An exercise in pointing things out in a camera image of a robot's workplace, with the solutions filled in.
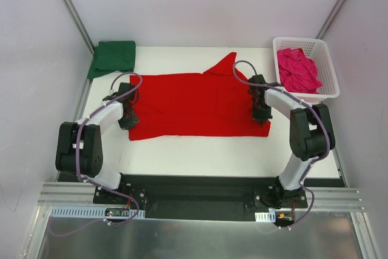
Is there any red t shirt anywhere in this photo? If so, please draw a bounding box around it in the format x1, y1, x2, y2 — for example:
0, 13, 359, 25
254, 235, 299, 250
129, 52, 270, 141

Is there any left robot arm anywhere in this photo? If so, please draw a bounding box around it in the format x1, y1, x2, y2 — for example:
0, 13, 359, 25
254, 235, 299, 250
55, 82, 139, 204

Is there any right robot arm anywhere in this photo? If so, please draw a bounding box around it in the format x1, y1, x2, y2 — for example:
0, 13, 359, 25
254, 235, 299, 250
248, 75, 335, 209

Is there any pink t shirt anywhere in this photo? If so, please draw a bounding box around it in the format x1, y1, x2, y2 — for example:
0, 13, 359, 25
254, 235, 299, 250
276, 48, 323, 94

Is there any folded green t shirt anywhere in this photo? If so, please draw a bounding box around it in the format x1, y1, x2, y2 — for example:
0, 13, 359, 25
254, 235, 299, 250
87, 41, 136, 79

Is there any white plastic basket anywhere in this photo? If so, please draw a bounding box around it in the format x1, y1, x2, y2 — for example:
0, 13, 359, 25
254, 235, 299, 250
273, 37, 340, 104

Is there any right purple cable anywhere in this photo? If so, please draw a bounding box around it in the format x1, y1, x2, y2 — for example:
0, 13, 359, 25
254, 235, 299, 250
232, 60, 331, 231

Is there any purple cable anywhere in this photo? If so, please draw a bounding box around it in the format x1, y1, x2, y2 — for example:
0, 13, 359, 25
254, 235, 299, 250
48, 72, 143, 237
232, 60, 331, 231

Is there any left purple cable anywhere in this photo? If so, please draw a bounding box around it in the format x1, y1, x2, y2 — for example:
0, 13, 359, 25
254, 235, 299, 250
48, 72, 143, 237

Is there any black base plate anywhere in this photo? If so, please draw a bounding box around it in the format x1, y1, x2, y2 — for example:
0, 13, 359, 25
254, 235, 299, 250
57, 172, 347, 220

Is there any left white cable duct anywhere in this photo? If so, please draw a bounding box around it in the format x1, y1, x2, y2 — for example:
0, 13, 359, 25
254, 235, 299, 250
51, 206, 146, 220

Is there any white cable duct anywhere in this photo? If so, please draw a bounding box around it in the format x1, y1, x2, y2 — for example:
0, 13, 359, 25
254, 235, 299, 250
51, 206, 146, 220
255, 211, 276, 223

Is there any aluminium frame rail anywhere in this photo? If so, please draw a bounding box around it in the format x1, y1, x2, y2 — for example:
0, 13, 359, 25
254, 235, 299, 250
38, 181, 98, 205

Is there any right white cable duct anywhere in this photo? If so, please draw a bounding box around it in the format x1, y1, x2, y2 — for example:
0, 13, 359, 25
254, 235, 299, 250
255, 211, 276, 223

